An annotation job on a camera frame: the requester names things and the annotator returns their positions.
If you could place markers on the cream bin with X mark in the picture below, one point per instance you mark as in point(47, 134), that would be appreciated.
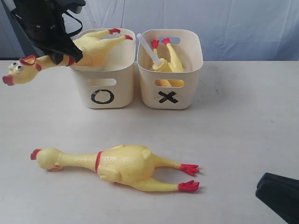
point(188, 48)

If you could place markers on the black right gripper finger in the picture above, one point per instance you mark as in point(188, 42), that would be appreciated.
point(280, 194)

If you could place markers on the cream bin with O mark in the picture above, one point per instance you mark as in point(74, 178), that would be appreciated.
point(112, 84)

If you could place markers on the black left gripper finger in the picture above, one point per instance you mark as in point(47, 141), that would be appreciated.
point(64, 47)

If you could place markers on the yellow rubber chicken with head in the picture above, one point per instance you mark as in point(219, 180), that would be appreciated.
point(95, 51)

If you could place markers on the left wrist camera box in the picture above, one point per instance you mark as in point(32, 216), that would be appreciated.
point(76, 5)

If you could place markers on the yellow rubber chicken front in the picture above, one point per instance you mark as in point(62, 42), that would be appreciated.
point(131, 165)

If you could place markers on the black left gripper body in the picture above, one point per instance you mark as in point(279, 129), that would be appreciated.
point(42, 21)

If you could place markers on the headless yellow rubber chicken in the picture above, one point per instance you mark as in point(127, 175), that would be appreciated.
point(161, 64)

